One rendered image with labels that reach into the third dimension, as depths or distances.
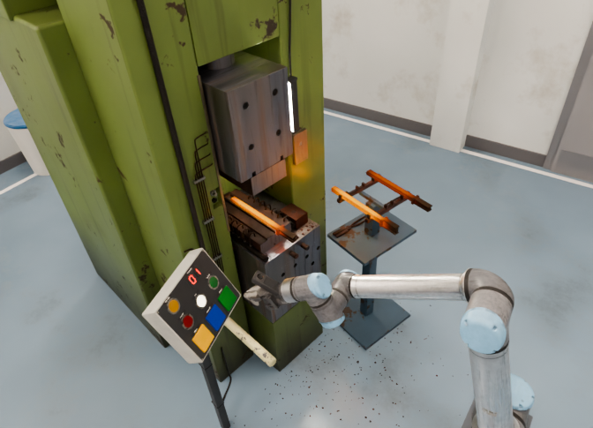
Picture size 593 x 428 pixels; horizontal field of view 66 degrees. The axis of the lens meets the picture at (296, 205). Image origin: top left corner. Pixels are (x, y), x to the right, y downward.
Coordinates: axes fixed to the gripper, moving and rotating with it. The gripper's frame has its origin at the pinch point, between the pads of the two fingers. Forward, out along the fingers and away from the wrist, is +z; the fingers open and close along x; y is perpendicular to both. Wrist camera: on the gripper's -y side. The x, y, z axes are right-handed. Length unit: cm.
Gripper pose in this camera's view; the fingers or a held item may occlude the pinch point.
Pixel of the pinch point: (245, 293)
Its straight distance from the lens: 184.3
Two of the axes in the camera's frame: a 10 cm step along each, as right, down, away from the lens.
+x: 3.4, -6.0, 7.2
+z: -7.9, 2.4, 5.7
